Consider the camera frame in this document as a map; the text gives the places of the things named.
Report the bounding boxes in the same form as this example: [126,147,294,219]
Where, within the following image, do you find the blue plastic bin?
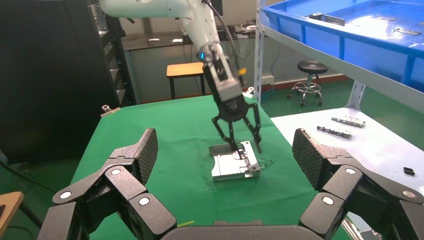
[261,0,424,94]

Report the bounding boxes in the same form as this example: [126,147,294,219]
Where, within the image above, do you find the white perforated shelf post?
[254,0,267,104]
[347,80,369,112]

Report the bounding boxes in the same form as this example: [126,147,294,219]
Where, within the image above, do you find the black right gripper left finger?
[37,127,178,240]

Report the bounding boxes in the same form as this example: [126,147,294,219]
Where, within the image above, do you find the curved-edge sheet metal bracket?
[208,140,262,183]

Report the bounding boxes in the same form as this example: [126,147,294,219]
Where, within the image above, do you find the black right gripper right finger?
[291,127,424,240]

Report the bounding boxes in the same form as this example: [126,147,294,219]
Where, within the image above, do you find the metal bracket with black clip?
[307,12,346,27]

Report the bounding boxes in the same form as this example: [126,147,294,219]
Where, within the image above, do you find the black equipment rack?
[0,0,137,165]

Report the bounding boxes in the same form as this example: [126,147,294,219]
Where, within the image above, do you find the blue cable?
[261,43,282,113]

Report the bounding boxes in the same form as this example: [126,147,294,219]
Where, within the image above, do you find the notched metal rail part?
[331,115,367,129]
[316,125,353,139]

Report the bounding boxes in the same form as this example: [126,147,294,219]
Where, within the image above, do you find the grey workbench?
[120,28,261,104]

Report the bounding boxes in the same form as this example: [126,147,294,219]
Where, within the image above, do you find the small flat metal strip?
[392,28,422,37]

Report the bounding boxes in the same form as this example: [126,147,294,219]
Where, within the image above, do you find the black floor cable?
[0,159,58,195]

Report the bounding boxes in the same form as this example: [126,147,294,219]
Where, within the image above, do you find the green table cloth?
[71,94,352,240]

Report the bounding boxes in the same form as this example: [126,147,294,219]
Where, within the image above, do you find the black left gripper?
[211,94,263,159]

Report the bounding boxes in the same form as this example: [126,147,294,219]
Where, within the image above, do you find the black round stool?
[286,59,329,108]

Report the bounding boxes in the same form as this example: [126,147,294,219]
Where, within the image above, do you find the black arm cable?
[202,0,240,67]

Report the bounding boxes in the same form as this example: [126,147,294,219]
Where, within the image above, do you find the wooden board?
[0,191,25,237]

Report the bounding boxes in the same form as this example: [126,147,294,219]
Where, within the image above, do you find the wooden top stool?
[166,62,207,100]

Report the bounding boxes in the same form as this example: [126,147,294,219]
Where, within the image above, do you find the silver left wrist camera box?
[211,71,243,103]

